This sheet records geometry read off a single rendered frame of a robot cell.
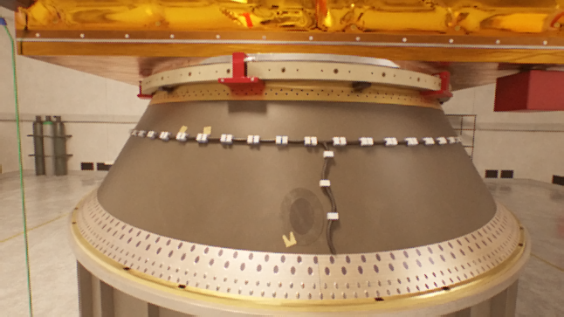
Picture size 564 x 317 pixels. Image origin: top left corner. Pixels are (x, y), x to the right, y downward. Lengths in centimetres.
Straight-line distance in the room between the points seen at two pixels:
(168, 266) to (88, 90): 780
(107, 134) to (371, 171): 764
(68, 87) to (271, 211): 832
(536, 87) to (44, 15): 170
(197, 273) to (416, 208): 57
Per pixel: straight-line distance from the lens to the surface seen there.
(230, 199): 60
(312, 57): 73
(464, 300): 71
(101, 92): 805
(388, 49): 86
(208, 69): 76
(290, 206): 57
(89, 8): 102
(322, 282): 56
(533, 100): 118
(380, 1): 86
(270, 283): 55
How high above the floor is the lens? 153
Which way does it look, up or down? 4 degrees down
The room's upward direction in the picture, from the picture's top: 1 degrees clockwise
